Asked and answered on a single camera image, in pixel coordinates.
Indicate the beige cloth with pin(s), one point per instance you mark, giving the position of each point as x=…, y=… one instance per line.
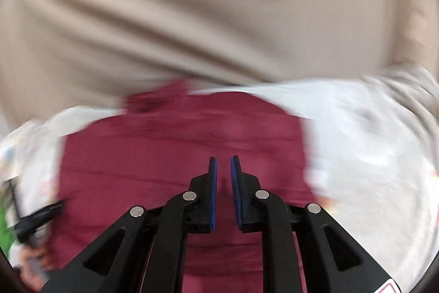
x=205, y=11

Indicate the green cloth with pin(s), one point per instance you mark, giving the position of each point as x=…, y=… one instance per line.
x=4, y=227

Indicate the floral printed blanket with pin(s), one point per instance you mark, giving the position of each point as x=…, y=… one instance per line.
x=370, y=148

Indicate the person's left hand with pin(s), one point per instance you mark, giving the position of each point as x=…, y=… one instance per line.
x=37, y=253

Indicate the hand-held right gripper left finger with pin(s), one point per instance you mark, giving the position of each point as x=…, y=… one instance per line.
x=213, y=197

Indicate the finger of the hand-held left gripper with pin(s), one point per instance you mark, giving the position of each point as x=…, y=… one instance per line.
x=51, y=209

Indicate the maroon puffer jacket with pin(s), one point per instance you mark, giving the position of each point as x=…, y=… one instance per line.
x=147, y=159

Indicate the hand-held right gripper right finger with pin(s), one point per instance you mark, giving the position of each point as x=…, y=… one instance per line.
x=236, y=197

